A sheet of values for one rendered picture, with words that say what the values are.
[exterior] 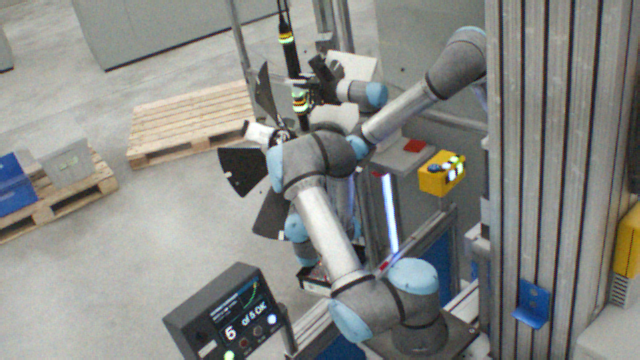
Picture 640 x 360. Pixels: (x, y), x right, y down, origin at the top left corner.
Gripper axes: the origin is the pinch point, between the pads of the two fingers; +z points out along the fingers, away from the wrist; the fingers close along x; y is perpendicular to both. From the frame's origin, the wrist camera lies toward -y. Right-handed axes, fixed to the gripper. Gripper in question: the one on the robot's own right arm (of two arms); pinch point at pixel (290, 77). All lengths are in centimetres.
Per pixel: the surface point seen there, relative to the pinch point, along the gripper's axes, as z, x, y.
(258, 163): 21.7, -3.4, 37.0
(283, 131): 8.1, -0.4, 22.0
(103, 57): 485, 239, 132
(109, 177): 251, 60, 137
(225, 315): -30, -78, 26
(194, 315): -26, -84, 21
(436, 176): -44, 14, 39
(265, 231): 7, -23, 51
